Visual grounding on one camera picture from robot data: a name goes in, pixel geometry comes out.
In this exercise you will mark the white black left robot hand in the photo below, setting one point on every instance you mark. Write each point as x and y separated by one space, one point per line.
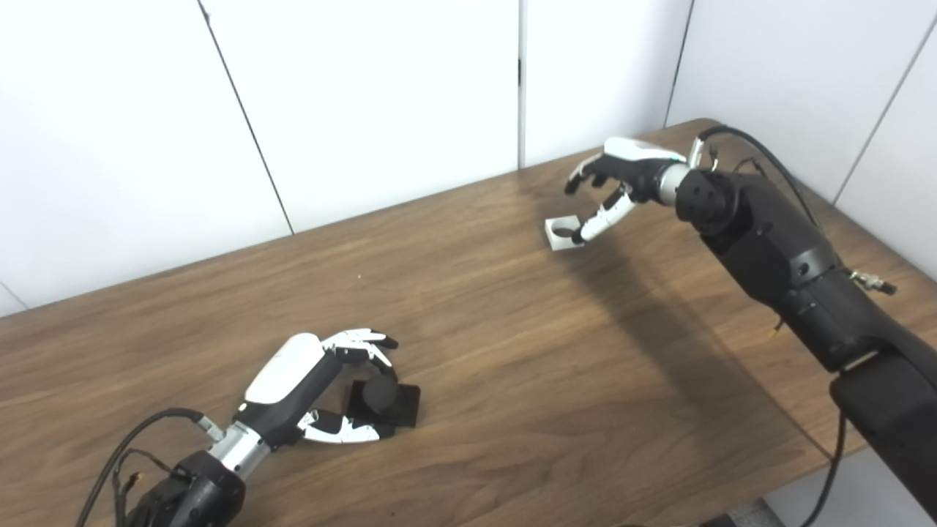
285 373

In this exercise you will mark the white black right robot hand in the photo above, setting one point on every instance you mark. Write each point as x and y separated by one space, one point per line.
629 157

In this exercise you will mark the black peg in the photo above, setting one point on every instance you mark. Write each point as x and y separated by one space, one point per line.
384 399

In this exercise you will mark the white square piece with hole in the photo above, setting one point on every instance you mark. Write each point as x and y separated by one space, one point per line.
560 240

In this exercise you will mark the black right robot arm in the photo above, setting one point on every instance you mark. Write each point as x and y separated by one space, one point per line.
790 256

